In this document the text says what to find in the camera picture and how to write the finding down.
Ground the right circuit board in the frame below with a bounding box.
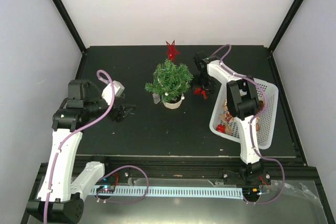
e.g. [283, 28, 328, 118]
[243, 187, 270, 197]

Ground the white ball light string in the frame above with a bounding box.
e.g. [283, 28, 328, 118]
[154, 69, 191, 101]

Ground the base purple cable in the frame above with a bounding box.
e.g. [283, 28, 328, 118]
[95, 165, 149, 205]
[244, 157, 286, 205]

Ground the white slotted cable duct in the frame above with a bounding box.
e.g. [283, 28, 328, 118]
[89, 186, 243, 200]

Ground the red star ornament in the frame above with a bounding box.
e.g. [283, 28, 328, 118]
[166, 40, 181, 62]

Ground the left circuit board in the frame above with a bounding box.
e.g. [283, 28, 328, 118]
[96, 185, 116, 194]

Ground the white tree pot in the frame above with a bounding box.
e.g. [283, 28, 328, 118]
[163, 95, 185, 110]

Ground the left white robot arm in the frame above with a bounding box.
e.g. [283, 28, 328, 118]
[26, 78, 135, 223]

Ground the red berry sprig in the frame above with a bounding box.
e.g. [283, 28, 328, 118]
[193, 88, 208, 100]

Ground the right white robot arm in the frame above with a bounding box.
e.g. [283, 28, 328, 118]
[193, 52, 263, 184]

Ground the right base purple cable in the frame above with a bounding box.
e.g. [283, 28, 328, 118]
[244, 157, 286, 205]

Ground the small green christmas tree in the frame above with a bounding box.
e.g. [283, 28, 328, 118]
[145, 59, 194, 102]

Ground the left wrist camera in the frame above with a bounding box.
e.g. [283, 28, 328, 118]
[101, 81, 124, 105]

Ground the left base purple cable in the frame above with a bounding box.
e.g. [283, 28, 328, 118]
[95, 165, 149, 205]

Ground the circuit board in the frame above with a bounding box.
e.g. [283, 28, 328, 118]
[243, 187, 270, 197]
[96, 185, 116, 194]

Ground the clear battery box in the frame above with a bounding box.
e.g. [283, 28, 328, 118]
[152, 93, 161, 104]

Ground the wooden snowman ornament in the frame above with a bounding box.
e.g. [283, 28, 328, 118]
[256, 117, 260, 132]

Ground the red gift box ornament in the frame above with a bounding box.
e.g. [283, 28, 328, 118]
[216, 124, 225, 133]

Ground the white perforated plastic basket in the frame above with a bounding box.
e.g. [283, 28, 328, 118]
[209, 79, 278, 150]

